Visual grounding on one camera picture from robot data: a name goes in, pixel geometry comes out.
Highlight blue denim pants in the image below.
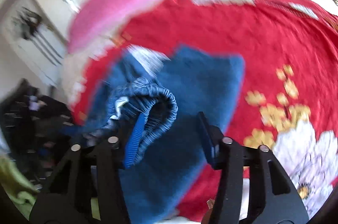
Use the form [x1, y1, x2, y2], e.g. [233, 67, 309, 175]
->
[69, 45, 245, 223]

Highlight green sleeve forearm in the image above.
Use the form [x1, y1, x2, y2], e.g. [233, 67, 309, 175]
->
[0, 154, 39, 219]

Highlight red floral bedspread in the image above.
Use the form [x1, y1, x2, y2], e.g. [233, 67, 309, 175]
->
[73, 0, 337, 221]

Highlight pink quilt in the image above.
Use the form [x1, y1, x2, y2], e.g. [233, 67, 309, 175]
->
[67, 0, 209, 54]

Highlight white door with hangings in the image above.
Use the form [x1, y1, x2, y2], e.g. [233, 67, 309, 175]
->
[1, 0, 66, 86]

